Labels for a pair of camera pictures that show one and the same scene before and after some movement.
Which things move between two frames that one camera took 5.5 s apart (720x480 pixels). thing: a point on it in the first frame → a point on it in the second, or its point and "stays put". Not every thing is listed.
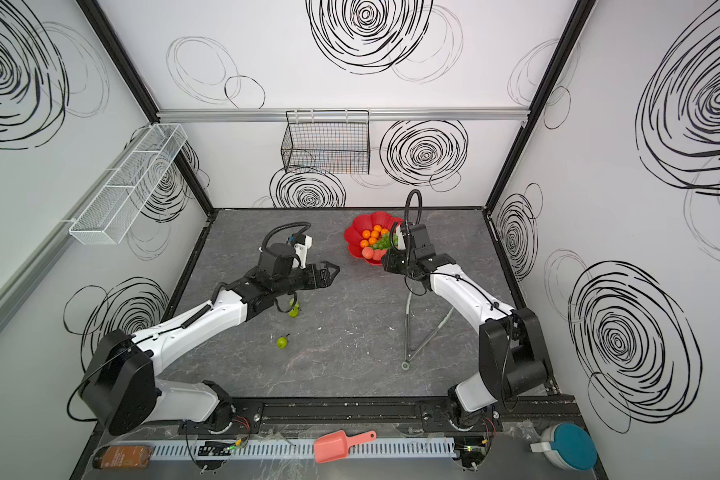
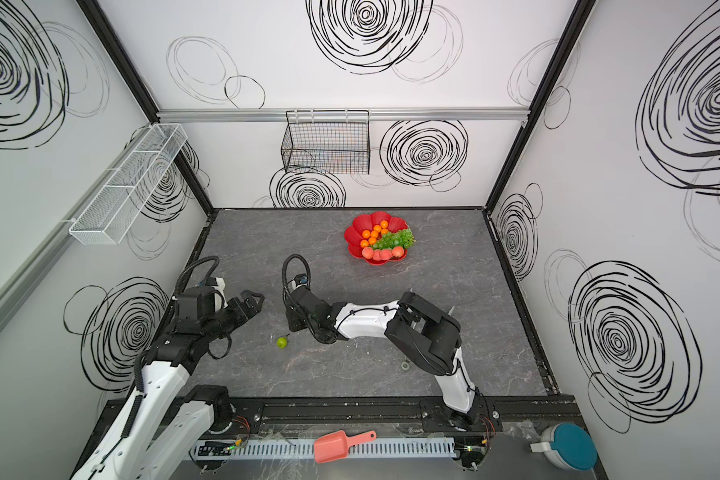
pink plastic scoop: x=335 y=446 stays put
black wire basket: x=327 y=142 stays put
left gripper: x=315 y=275 → x=237 y=308
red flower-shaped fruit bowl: x=369 y=237 stays put
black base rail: x=218 y=415 stays put
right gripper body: x=397 y=261 → x=297 y=318
